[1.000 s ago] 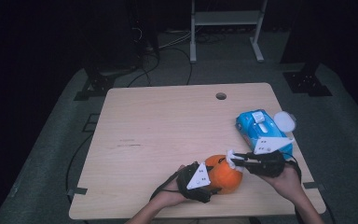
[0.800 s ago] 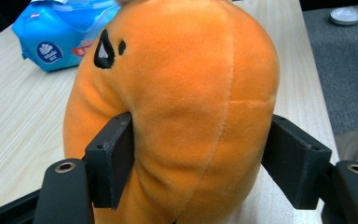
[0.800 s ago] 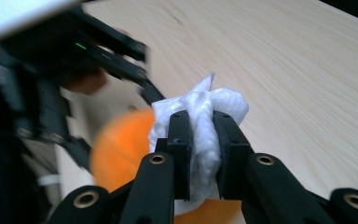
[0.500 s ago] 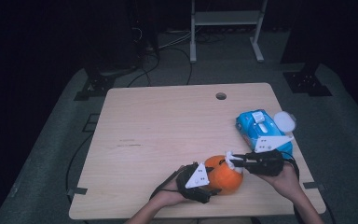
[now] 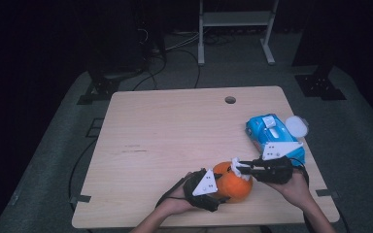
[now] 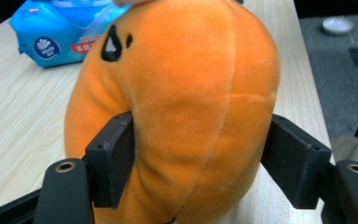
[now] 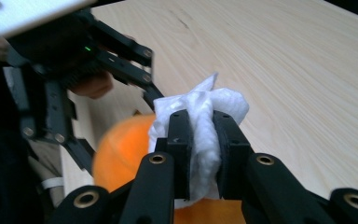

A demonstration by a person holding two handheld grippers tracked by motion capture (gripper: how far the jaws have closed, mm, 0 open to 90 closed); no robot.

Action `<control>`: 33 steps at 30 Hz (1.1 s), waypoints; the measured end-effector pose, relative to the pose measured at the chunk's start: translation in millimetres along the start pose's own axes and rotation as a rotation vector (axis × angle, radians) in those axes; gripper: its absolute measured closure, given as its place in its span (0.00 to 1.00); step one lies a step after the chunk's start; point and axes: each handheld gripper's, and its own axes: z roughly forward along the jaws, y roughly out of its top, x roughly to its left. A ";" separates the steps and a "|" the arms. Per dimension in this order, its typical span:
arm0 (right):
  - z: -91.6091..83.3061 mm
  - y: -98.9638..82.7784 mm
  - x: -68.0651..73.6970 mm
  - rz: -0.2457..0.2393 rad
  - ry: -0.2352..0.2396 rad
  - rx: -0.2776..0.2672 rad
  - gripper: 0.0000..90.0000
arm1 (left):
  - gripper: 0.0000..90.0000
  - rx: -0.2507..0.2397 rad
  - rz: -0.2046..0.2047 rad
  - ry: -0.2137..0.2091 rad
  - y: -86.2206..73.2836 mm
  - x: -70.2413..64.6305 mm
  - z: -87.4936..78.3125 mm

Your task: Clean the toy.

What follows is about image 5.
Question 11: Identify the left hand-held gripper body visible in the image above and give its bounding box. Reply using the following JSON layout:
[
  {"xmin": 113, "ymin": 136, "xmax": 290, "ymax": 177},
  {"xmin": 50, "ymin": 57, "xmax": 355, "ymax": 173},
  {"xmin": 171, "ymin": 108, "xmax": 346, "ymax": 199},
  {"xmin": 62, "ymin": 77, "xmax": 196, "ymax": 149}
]
[{"xmin": 183, "ymin": 168, "xmax": 223, "ymax": 213}]

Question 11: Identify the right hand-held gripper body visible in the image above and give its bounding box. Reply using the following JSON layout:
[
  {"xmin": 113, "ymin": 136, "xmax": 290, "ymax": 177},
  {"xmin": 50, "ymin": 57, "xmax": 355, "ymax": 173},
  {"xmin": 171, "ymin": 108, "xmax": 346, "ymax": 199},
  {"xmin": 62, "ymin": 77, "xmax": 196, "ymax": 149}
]
[{"xmin": 251, "ymin": 141, "xmax": 304, "ymax": 185}]

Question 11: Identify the white wet wipe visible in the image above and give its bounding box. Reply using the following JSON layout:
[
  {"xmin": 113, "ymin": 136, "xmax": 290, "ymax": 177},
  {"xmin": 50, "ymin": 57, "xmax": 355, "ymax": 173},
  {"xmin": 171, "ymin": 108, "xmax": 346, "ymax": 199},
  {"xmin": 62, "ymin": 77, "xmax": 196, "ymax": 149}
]
[{"xmin": 230, "ymin": 156, "xmax": 253, "ymax": 182}]

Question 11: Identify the orange mango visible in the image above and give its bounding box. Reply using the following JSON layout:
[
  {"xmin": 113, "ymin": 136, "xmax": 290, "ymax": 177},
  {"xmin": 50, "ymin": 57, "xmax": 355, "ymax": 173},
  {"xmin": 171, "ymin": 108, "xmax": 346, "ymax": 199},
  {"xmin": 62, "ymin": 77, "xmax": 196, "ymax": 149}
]
[{"xmin": 212, "ymin": 160, "xmax": 254, "ymax": 204}]

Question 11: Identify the blue wet wipes pack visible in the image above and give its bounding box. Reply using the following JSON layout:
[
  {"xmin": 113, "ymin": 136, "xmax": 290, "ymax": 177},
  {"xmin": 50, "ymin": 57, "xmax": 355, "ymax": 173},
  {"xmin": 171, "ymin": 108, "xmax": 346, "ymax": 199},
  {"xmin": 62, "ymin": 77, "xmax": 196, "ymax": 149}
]
[{"xmin": 245, "ymin": 113, "xmax": 310, "ymax": 167}]

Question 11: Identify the person's right hand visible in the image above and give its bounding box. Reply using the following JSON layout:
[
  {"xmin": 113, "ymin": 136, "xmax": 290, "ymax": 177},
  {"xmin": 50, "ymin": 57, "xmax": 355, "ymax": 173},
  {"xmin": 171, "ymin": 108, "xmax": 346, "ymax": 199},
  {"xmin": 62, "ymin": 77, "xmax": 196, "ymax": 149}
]
[{"xmin": 265, "ymin": 169, "xmax": 314, "ymax": 212}]

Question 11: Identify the person's left hand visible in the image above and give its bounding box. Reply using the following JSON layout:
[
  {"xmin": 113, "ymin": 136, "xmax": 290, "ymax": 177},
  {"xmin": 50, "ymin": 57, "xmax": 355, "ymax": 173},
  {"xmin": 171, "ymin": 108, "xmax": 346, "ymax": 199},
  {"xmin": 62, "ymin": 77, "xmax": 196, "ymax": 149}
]
[{"xmin": 157, "ymin": 173, "xmax": 196, "ymax": 216}]

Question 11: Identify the grey floor tape strip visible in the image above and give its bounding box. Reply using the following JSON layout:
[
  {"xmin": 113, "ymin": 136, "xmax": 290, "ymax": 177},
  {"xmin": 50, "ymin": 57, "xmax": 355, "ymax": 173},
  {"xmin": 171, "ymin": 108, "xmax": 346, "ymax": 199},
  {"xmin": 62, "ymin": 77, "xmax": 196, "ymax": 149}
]
[
  {"xmin": 315, "ymin": 188, "xmax": 340, "ymax": 199},
  {"xmin": 69, "ymin": 193, "xmax": 92, "ymax": 205}
]

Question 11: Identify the black stand base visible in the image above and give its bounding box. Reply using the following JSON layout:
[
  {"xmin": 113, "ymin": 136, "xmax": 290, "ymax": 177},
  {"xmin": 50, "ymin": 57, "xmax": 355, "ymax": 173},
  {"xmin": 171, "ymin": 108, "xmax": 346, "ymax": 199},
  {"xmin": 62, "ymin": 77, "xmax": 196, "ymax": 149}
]
[
  {"xmin": 292, "ymin": 62, "xmax": 348, "ymax": 101},
  {"xmin": 76, "ymin": 61, "xmax": 150, "ymax": 106}
]

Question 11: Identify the white metal stand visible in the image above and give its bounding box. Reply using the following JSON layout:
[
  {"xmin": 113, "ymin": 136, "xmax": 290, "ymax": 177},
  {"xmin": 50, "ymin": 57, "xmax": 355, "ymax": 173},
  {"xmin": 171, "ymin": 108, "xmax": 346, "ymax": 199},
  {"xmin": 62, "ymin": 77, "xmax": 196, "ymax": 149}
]
[{"xmin": 197, "ymin": 0, "xmax": 280, "ymax": 67}]

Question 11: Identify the right hand-held gripper cable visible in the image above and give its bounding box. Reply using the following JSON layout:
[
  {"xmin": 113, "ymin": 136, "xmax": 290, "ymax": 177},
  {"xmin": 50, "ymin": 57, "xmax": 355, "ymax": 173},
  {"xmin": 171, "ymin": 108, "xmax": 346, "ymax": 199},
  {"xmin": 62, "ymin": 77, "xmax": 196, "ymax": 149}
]
[{"xmin": 290, "ymin": 164, "xmax": 311, "ymax": 189}]

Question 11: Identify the black floor cable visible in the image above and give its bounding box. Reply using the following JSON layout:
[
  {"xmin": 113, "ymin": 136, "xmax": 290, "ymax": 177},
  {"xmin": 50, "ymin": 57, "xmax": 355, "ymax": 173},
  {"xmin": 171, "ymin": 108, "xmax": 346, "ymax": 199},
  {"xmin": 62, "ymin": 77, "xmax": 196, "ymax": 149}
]
[
  {"xmin": 67, "ymin": 139, "xmax": 98, "ymax": 212},
  {"xmin": 132, "ymin": 54, "xmax": 168, "ymax": 91},
  {"xmin": 174, "ymin": 48, "xmax": 202, "ymax": 89}
]

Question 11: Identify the bundle of black cables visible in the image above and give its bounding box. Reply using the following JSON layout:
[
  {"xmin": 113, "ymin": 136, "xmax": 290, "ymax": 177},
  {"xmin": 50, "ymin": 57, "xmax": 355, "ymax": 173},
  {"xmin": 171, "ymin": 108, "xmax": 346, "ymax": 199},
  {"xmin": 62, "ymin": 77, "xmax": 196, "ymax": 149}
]
[{"xmin": 203, "ymin": 31, "xmax": 237, "ymax": 47}]

